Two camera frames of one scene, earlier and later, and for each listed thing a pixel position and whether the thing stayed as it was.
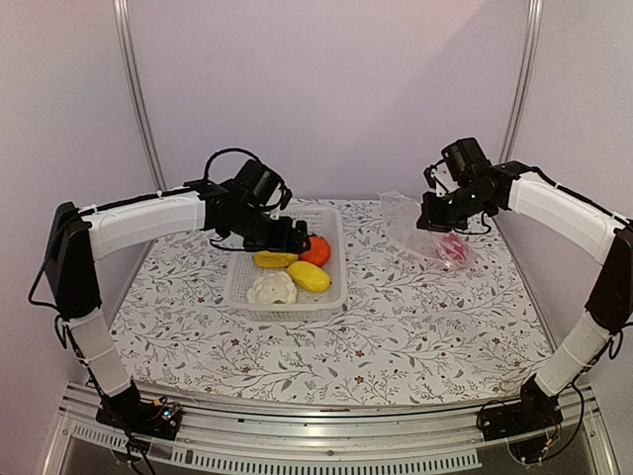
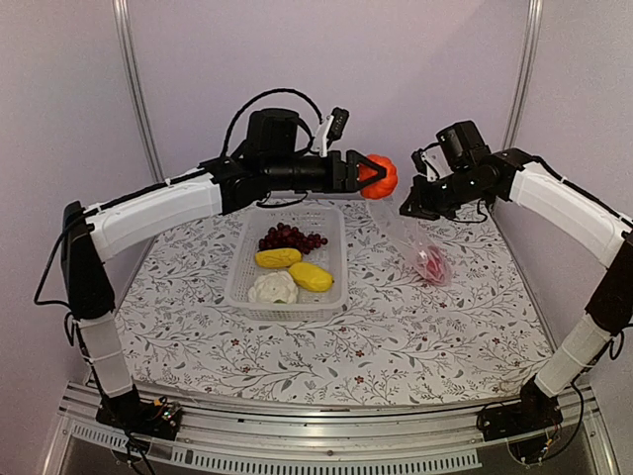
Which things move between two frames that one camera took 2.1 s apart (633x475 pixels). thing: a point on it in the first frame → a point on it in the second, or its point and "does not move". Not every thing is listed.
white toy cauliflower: x=271 y=287 does not move
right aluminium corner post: x=534 y=20 does not move
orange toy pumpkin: x=319 y=252 → x=385 y=188
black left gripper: x=282 y=242 → x=350 y=172
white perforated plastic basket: x=324 y=222 does not move
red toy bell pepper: x=453 y=246 → x=436 y=267
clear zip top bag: x=401 y=214 → x=409 y=238
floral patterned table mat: x=415 y=331 does not move
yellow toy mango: x=310 y=276 does not move
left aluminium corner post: x=132 y=65 does not move
